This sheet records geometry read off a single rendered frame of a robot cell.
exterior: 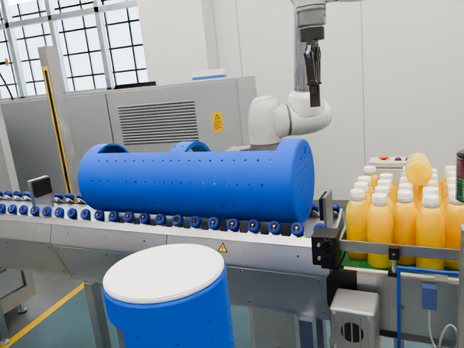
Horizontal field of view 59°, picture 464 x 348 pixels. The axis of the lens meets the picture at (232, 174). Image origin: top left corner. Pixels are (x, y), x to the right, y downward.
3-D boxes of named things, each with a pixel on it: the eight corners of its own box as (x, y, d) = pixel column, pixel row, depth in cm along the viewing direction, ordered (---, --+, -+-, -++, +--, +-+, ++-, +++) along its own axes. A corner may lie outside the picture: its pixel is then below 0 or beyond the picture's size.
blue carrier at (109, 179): (130, 196, 189) (117, 136, 181) (317, 204, 152) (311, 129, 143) (86, 222, 165) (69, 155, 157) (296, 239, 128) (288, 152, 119)
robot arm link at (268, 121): (246, 141, 203) (242, 97, 198) (282, 137, 205) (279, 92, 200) (253, 146, 187) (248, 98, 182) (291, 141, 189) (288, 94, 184)
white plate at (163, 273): (195, 235, 113) (195, 238, 113) (92, 264, 101) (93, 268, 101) (245, 271, 89) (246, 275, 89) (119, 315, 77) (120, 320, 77)
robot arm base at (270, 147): (242, 152, 208) (240, 141, 206) (285, 148, 205) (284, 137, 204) (238, 159, 190) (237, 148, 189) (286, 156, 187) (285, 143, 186)
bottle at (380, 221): (373, 270, 111) (372, 206, 107) (363, 259, 118) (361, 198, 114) (398, 267, 112) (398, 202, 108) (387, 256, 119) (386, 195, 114)
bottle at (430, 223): (446, 275, 105) (447, 206, 101) (416, 273, 108) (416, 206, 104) (442, 263, 112) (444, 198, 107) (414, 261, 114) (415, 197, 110)
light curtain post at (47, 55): (101, 330, 254) (45, 47, 215) (108, 332, 252) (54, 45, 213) (94, 336, 249) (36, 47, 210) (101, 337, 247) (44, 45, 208)
